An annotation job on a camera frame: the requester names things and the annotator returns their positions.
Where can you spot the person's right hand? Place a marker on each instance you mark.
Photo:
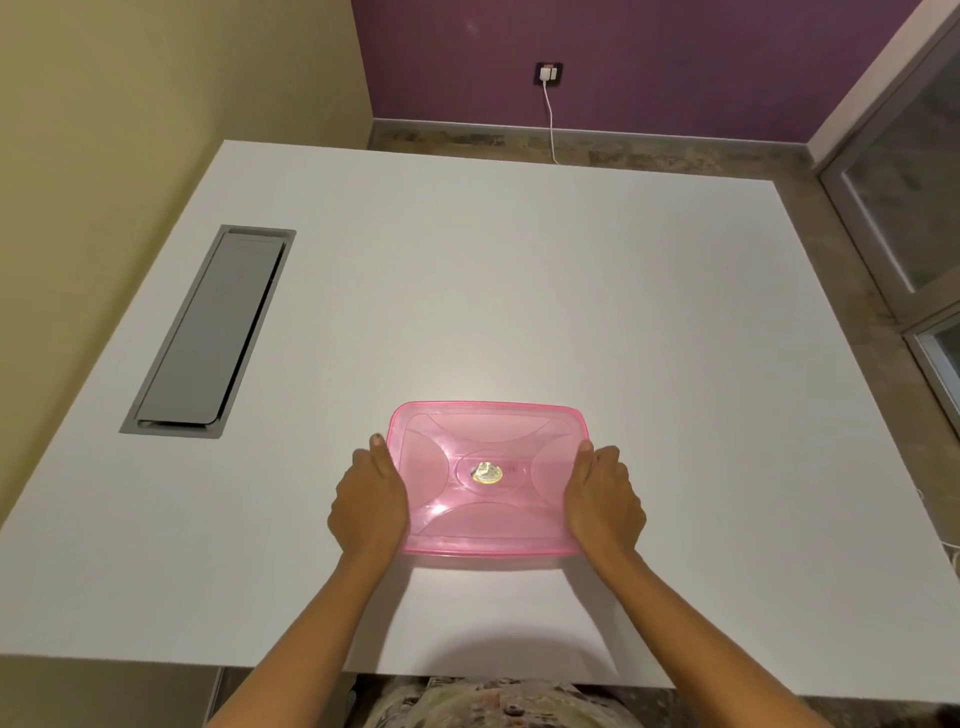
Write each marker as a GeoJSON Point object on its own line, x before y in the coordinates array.
{"type": "Point", "coordinates": [606, 505]}

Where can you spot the person's left hand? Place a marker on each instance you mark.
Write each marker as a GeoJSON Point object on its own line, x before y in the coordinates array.
{"type": "Point", "coordinates": [367, 504]}

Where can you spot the person's right thumb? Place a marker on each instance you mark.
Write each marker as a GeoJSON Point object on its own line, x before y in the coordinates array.
{"type": "Point", "coordinates": [582, 459]}

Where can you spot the person's left thumb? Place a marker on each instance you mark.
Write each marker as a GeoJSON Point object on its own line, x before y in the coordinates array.
{"type": "Point", "coordinates": [383, 454]}

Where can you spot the pink plastic container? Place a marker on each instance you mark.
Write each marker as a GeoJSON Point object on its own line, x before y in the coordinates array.
{"type": "Point", "coordinates": [487, 480]}

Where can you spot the person's right forearm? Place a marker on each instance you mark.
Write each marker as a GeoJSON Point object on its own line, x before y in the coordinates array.
{"type": "Point", "coordinates": [697, 645]}

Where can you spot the person's left forearm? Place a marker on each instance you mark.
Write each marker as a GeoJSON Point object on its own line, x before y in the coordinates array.
{"type": "Point", "coordinates": [300, 637]}

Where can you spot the gold round sticker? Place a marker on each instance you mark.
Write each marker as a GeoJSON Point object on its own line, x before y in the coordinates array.
{"type": "Point", "coordinates": [487, 473]}

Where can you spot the person's patterned clothing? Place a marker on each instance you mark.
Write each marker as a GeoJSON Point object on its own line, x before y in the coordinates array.
{"type": "Point", "coordinates": [487, 705]}

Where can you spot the black wall socket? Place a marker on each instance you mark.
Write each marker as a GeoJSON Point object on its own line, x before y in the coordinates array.
{"type": "Point", "coordinates": [549, 73]}

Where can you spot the glass door with grey frame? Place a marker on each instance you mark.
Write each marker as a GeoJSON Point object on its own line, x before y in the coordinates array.
{"type": "Point", "coordinates": [904, 202]}

